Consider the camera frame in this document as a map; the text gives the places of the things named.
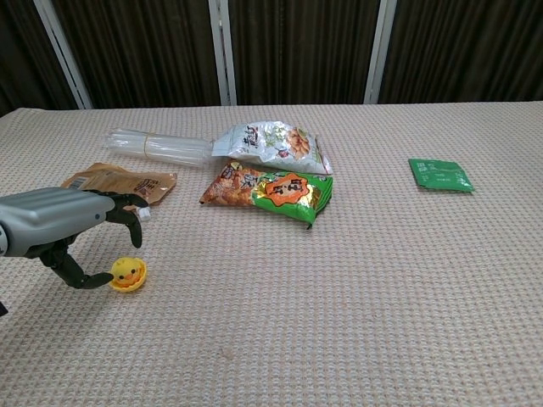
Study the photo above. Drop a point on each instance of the white partition post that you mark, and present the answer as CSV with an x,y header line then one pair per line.
x,y
63,51
382,51
222,51

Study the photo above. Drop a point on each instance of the clear plastic tube bundle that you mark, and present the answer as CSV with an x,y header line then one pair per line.
x,y
161,147

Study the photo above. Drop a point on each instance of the brown snack pouch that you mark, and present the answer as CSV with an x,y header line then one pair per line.
x,y
127,180

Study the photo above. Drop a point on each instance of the green sachet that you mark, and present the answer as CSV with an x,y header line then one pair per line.
x,y
439,174

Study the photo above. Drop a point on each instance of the yellow chick toy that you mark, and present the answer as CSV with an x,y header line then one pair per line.
x,y
127,273

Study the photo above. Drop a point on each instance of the black and silver left hand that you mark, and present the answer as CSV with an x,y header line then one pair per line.
x,y
46,216

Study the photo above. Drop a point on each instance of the white snack bag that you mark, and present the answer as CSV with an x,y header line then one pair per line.
x,y
275,146

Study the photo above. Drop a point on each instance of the green and orange snack bag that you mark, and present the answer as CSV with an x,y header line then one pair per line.
x,y
275,195

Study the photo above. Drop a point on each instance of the beige woven tablecloth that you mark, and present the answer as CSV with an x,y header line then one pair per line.
x,y
339,297

